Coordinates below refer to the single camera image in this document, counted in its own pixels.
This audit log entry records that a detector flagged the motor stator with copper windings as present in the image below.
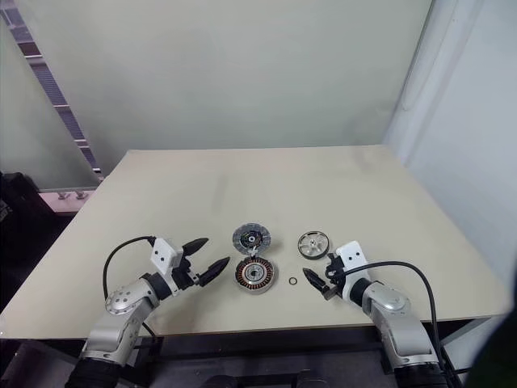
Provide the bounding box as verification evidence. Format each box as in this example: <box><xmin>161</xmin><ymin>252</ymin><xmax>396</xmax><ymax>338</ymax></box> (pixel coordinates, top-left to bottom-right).
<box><xmin>233</xmin><ymin>258</ymin><xmax>275</xmax><ymax>296</ymax></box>

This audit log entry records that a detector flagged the silver spoked motor rotor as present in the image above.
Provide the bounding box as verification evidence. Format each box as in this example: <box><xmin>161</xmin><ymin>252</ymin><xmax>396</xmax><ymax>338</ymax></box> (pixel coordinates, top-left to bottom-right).
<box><xmin>296</xmin><ymin>230</ymin><xmax>330</xmax><ymax>261</ymax></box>

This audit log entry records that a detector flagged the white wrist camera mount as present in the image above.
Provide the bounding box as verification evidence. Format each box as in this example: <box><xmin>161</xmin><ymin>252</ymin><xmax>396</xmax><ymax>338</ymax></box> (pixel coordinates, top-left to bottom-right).
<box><xmin>149</xmin><ymin>238</ymin><xmax>183</xmax><ymax>276</ymax></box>
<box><xmin>334</xmin><ymin>240</ymin><xmax>371</xmax><ymax>280</ymax></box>

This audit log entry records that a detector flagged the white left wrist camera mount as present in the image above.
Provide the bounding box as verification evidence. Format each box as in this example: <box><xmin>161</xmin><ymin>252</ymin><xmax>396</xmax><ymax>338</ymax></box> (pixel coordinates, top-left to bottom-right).
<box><xmin>149</xmin><ymin>238</ymin><xmax>183</xmax><ymax>276</ymax></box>

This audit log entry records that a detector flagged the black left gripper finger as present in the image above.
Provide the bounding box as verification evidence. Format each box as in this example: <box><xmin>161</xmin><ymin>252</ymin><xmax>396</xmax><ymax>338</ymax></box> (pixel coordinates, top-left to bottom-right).
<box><xmin>199</xmin><ymin>256</ymin><xmax>232</xmax><ymax>287</ymax></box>
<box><xmin>182</xmin><ymin>237</ymin><xmax>210</xmax><ymax>256</ymax></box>

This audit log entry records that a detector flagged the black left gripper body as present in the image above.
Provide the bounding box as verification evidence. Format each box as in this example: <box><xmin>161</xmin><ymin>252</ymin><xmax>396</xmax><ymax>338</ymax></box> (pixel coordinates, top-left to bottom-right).
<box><xmin>170</xmin><ymin>251</ymin><xmax>203</xmax><ymax>293</ymax></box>

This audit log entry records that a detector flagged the round motor circuit board cover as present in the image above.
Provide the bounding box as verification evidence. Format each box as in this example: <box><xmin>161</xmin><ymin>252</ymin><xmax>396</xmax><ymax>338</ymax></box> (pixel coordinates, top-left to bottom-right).
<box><xmin>232</xmin><ymin>222</ymin><xmax>273</xmax><ymax>255</ymax></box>

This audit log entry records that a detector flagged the pink ledge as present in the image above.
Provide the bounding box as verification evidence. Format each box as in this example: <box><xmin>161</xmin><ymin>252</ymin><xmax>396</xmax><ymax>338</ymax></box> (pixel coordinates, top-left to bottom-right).
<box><xmin>37</xmin><ymin>188</ymin><xmax>99</xmax><ymax>214</ymax></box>

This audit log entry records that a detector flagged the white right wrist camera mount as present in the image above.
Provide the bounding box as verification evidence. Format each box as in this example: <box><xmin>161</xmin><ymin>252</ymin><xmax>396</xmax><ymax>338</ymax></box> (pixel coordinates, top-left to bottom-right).
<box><xmin>334</xmin><ymin>240</ymin><xmax>371</xmax><ymax>280</ymax></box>

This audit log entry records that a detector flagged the dark blurry object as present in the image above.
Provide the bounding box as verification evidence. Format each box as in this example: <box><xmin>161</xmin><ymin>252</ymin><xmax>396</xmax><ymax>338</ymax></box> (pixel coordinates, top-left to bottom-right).
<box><xmin>464</xmin><ymin>313</ymin><xmax>517</xmax><ymax>388</ymax></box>

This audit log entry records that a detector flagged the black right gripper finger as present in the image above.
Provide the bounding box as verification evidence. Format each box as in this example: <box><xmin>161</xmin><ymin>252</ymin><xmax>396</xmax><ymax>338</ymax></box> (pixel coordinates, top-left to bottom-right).
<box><xmin>302</xmin><ymin>267</ymin><xmax>329</xmax><ymax>295</ymax></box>

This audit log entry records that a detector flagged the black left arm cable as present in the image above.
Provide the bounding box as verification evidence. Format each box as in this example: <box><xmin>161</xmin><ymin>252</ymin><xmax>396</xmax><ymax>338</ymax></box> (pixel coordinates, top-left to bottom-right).
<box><xmin>102</xmin><ymin>234</ymin><xmax>158</xmax><ymax>337</ymax></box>

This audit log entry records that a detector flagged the purple striped window frame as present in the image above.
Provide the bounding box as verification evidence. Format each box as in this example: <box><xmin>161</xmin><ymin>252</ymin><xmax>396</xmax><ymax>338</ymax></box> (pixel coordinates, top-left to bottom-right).
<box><xmin>0</xmin><ymin>6</ymin><xmax>107</xmax><ymax>182</ymax></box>

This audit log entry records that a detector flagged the frosted glass panel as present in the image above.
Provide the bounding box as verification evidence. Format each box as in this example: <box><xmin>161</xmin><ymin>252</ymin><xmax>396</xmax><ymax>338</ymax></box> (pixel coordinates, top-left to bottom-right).
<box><xmin>0</xmin><ymin>19</ymin><xmax>100</xmax><ymax>192</ymax></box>

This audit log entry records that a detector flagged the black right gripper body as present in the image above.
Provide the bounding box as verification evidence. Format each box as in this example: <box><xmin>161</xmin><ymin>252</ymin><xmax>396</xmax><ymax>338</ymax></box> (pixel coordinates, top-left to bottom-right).
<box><xmin>322</xmin><ymin>252</ymin><xmax>349</xmax><ymax>302</ymax></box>

